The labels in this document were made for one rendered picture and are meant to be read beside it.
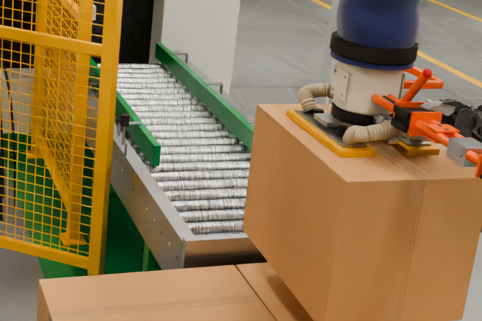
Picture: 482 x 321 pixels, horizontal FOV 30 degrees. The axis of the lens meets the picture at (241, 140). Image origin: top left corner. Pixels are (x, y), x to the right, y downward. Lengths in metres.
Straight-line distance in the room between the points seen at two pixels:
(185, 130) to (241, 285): 1.41
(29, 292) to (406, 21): 2.01
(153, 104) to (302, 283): 2.09
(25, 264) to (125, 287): 1.32
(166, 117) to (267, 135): 1.63
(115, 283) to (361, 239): 0.80
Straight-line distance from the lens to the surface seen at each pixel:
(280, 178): 2.44
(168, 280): 2.67
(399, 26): 2.28
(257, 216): 2.61
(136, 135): 3.66
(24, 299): 3.63
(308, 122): 2.42
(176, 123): 4.04
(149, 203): 3.12
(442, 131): 2.08
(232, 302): 2.59
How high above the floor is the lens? 1.82
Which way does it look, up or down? 19 degrees down
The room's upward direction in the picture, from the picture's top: 7 degrees clockwise
